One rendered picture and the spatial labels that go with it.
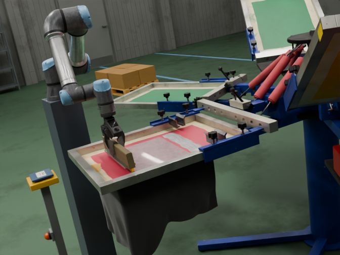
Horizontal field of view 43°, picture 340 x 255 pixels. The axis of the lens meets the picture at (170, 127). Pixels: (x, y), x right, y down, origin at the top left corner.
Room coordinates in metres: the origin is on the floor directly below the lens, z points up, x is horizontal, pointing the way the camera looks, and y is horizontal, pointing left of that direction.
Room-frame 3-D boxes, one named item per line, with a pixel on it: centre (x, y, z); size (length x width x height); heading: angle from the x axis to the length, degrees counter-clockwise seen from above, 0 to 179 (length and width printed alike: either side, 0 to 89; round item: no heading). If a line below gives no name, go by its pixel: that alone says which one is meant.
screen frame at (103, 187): (2.03, 0.07, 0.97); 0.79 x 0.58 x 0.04; 113
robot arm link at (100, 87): (1.96, 0.28, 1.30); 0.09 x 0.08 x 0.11; 19
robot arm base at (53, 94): (2.51, 0.61, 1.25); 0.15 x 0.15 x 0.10
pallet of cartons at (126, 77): (8.23, 0.68, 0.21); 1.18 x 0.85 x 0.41; 28
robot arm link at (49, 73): (2.51, 0.60, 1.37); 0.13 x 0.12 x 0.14; 109
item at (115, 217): (1.91, 0.34, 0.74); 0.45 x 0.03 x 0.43; 23
